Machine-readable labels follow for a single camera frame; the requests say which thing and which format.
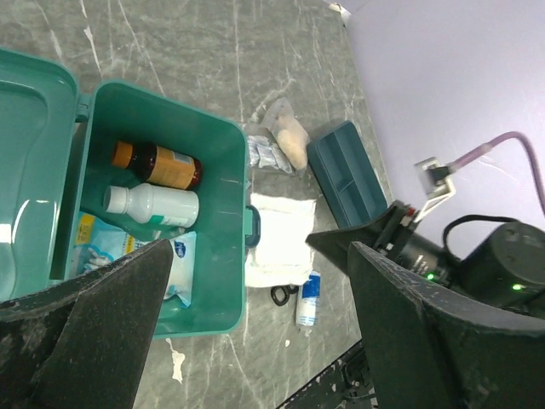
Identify blue white ointment tube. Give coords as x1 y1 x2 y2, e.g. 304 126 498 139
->
295 271 321 330

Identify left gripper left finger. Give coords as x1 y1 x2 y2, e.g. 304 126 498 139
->
1 239 173 408

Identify black handled scissors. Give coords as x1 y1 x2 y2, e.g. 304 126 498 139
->
270 285 299 307

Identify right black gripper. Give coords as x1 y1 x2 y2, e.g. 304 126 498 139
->
306 200 459 287

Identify cotton ball bag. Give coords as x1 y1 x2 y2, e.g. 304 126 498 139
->
260 97 310 175

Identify white gauze pad packet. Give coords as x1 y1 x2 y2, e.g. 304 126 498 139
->
245 193 316 288

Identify blue swab packet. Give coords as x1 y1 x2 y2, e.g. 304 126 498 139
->
67 211 198 309

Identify dark teal divider tray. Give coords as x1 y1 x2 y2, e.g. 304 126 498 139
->
307 121 388 228

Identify teal medicine kit box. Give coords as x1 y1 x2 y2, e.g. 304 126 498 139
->
1 49 260 338

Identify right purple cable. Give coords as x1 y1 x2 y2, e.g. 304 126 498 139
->
446 130 545 218

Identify white medicine bottle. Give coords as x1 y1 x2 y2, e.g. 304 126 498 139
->
103 183 200 228

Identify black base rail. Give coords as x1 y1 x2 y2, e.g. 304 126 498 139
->
278 340 379 409

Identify silver foil packets bag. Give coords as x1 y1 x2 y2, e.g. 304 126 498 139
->
247 135 294 175

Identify brown medicine bottle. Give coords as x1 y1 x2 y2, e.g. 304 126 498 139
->
111 141 202 190

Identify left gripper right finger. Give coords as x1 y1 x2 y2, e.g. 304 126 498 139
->
347 242 544 408

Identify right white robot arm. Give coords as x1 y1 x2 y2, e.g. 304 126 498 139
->
306 200 544 319

